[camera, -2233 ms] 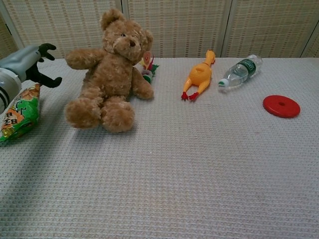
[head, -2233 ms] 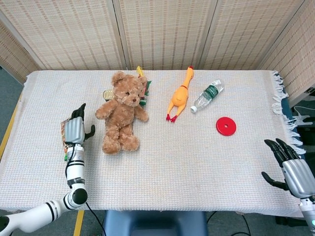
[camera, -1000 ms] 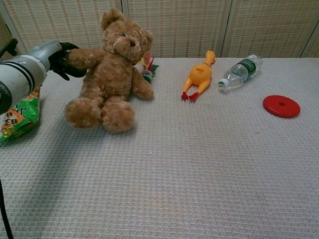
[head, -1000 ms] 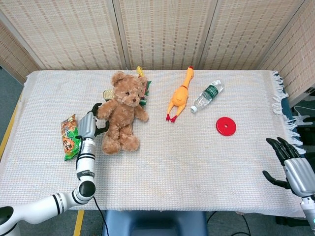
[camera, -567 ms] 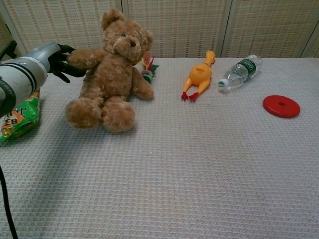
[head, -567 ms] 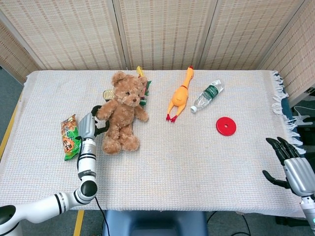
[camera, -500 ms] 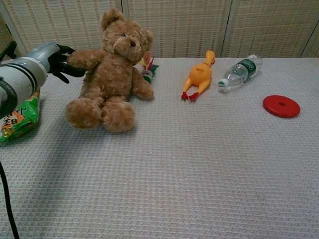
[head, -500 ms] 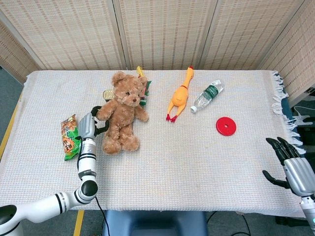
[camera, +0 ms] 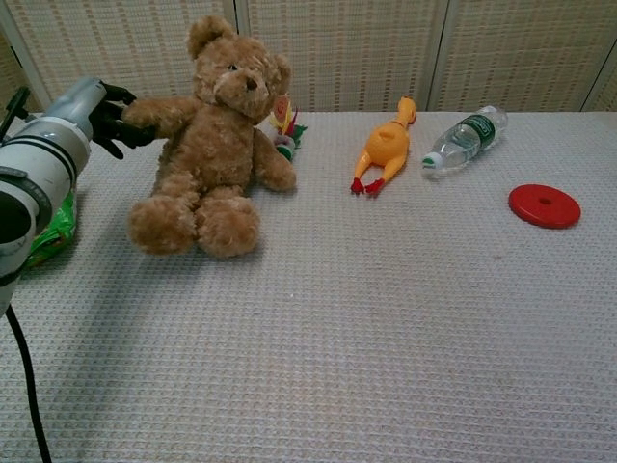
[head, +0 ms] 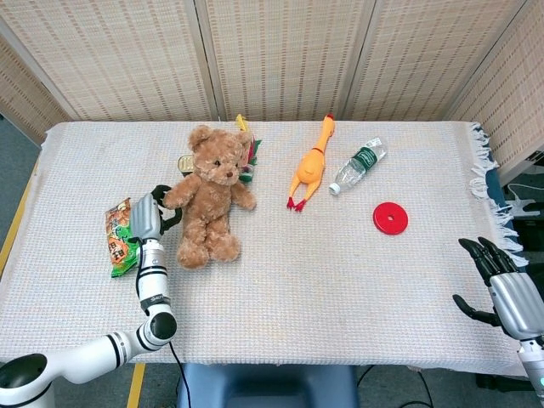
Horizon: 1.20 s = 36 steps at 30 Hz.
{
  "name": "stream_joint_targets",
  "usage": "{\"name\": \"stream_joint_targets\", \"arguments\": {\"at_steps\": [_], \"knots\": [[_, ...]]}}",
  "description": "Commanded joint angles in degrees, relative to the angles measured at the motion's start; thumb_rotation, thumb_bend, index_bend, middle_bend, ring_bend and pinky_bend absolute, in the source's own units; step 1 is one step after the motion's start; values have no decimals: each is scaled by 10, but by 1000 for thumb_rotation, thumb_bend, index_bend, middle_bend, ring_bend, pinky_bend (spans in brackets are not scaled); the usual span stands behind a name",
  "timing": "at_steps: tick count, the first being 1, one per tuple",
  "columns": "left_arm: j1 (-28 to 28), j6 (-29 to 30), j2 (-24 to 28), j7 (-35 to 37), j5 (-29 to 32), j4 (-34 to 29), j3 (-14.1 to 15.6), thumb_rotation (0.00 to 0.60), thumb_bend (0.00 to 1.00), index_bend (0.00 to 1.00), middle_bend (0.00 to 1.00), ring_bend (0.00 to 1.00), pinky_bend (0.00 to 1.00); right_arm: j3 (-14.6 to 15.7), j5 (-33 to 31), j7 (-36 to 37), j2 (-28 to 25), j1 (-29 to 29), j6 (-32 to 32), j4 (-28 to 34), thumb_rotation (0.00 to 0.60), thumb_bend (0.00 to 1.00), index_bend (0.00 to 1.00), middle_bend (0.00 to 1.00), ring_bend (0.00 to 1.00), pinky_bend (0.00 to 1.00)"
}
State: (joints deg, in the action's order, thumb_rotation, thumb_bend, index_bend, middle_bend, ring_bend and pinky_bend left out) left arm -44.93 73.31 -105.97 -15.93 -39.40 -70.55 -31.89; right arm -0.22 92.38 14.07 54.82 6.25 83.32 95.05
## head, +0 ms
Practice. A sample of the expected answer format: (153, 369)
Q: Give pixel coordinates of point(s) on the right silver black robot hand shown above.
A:
(516, 297)

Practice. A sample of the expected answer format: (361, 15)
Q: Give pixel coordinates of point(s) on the metal tin can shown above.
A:
(185, 165)

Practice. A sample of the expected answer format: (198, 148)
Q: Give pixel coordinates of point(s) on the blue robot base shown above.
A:
(263, 387)

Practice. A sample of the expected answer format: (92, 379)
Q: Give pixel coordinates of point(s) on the clear plastic water bottle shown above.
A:
(357, 168)

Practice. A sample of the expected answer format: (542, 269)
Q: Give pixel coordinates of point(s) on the yellow rubber chicken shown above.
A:
(312, 168)

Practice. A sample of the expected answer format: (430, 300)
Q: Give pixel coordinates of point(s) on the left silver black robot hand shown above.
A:
(144, 217)

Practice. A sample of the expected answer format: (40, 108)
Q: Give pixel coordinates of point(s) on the red plastic disc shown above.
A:
(382, 225)

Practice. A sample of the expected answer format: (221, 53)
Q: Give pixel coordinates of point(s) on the beige woven screen panel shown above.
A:
(285, 55)
(119, 59)
(21, 93)
(510, 93)
(425, 55)

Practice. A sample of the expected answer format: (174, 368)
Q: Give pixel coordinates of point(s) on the colourful feathered toy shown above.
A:
(251, 159)

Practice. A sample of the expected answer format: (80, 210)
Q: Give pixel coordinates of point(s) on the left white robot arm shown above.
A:
(153, 280)

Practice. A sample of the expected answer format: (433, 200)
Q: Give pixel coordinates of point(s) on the brown teddy bear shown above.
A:
(208, 200)

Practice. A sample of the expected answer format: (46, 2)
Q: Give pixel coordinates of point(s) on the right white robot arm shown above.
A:
(533, 370)

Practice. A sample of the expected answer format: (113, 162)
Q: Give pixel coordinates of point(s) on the green orange snack bag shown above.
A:
(119, 246)

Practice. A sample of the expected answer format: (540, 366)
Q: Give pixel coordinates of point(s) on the white woven tablecloth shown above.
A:
(319, 289)

